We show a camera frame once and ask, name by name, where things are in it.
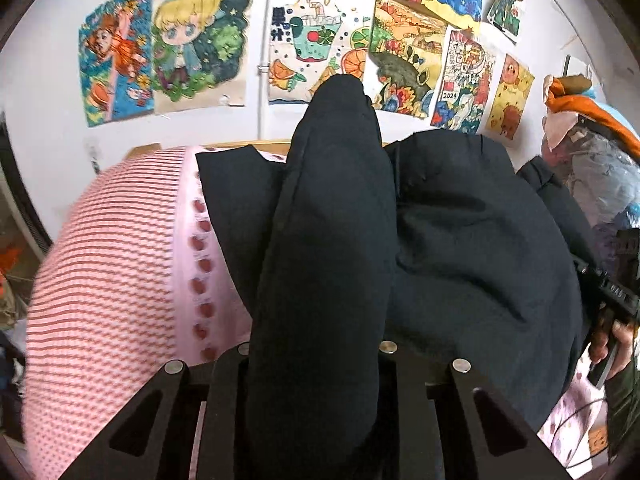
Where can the clear plastic bag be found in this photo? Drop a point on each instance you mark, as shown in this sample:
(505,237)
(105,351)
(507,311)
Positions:
(600,180)

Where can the orange cloth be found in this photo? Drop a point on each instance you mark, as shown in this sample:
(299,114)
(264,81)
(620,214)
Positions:
(605,120)

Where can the brown bear yellow wall poster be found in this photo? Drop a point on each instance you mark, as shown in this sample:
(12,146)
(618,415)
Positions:
(510,95)

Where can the person's right hand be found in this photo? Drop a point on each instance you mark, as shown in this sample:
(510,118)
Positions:
(625,336)

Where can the cluttered shelf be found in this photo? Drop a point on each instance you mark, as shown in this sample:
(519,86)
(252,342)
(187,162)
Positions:
(7,280)

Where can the red-haired green dress wall poster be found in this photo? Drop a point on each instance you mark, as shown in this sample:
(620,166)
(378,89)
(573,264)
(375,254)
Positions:
(505,0)

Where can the black padded jacket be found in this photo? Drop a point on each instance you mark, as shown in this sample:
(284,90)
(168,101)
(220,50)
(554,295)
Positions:
(325,260)

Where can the dinosaur wall poster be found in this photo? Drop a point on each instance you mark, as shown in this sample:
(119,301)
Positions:
(400,55)

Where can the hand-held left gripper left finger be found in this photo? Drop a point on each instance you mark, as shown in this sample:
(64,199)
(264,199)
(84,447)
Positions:
(227,385)

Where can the fruit drink wall poster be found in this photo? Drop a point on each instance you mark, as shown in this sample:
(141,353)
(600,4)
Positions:
(315,35)

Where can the blond child wall poster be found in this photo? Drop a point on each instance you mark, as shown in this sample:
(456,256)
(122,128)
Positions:
(195,45)

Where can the orange-haired girl wall poster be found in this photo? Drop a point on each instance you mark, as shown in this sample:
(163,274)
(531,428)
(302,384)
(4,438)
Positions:
(115,60)

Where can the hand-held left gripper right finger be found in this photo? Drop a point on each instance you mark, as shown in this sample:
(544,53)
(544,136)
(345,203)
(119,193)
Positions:
(402,385)

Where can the person's right forearm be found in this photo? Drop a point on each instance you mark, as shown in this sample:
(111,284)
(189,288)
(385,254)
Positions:
(625,400)

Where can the city drawing wall poster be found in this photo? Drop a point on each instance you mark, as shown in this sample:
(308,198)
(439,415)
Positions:
(462,80)

